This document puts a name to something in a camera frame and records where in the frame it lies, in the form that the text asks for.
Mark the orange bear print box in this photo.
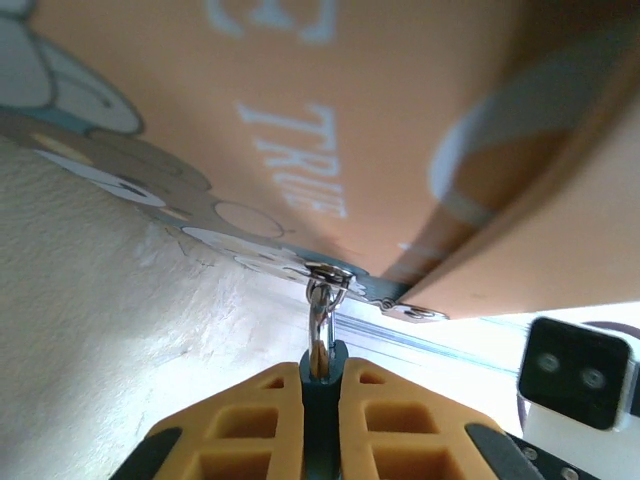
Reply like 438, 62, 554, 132
0, 0, 640, 324

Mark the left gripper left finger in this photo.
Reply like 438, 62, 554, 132
113, 361, 307, 480

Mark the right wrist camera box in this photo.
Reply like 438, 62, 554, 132
515, 316, 639, 454

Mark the aluminium side frame rail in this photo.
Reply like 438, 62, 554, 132
333, 305, 531, 377

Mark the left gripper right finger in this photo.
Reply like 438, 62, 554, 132
338, 356, 534, 480

